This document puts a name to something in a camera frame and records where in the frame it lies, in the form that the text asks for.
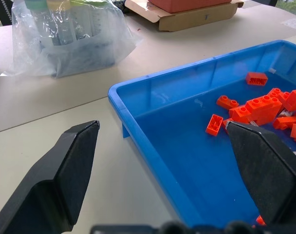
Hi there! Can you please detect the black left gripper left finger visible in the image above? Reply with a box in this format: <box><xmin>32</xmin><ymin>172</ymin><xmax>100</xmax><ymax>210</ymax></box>
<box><xmin>0</xmin><ymin>120</ymin><xmax>100</xmax><ymax>234</ymax></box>

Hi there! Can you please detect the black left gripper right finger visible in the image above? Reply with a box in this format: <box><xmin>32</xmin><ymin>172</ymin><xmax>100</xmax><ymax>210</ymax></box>
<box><xmin>226</xmin><ymin>120</ymin><xmax>296</xmax><ymax>234</ymax></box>

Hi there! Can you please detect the brown cardboard box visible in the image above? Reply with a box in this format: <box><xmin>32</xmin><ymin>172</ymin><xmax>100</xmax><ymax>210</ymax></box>
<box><xmin>125</xmin><ymin>0</ymin><xmax>245</xmax><ymax>32</ymax></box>

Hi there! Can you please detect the salmon red box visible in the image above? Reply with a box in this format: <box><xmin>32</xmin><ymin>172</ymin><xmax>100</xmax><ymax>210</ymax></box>
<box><xmin>147</xmin><ymin>0</ymin><xmax>233</xmax><ymax>14</ymax></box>

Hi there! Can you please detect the blue plastic tray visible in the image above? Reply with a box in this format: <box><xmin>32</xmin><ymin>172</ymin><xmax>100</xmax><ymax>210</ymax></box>
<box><xmin>107</xmin><ymin>39</ymin><xmax>296</xmax><ymax>230</ymax></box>

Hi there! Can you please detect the clear plastic bag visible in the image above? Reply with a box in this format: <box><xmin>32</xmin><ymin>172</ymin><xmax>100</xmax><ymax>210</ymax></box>
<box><xmin>0</xmin><ymin>0</ymin><xmax>137</xmax><ymax>79</ymax></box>

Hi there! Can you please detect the yellow-capped clear tube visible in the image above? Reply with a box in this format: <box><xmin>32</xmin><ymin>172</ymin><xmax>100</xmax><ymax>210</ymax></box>
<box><xmin>46</xmin><ymin>0</ymin><xmax>77</xmax><ymax>46</ymax></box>

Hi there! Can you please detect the green-capped clear tube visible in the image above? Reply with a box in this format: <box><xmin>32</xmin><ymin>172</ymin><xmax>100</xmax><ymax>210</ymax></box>
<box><xmin>24</xmin><ymin>0</ymin><xmax>56</xmax><ymax>47</ymax></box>

